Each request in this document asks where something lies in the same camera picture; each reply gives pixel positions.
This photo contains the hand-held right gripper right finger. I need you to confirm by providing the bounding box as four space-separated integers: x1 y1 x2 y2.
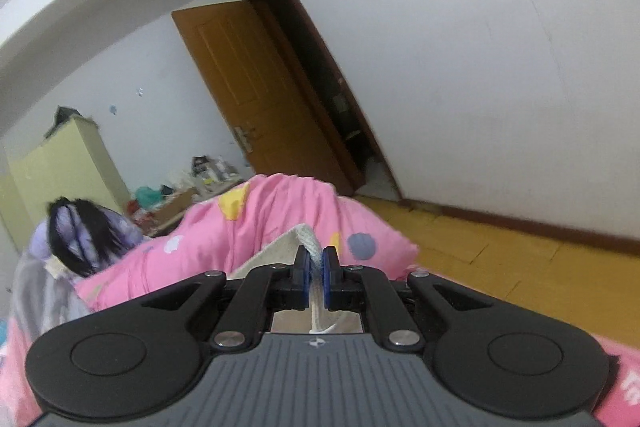
322 246 493 353

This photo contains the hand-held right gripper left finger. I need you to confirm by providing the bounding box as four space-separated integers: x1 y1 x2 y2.
142 245 312 353

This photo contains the white sweatshirt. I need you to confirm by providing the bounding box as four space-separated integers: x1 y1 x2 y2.
235 223 366 335

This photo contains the pink grey floral duvet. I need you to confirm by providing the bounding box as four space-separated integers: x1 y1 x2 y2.
0 173 640 427

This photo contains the cardboard box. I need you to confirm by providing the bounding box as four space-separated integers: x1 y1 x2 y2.
147 187 201 235

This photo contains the green plastic bag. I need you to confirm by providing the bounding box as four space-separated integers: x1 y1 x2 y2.
134 186 165 209

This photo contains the wooden door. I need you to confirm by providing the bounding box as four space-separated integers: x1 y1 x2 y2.
171 0 366 198

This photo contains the purple jacket with black fur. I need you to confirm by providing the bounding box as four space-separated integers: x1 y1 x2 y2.
27 197 146 280

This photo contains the pale green wardrobe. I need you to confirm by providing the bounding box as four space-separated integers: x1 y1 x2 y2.
0 107 131 253

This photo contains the dark wooden door frame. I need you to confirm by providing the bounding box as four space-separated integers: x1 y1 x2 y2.
243 0 403 202

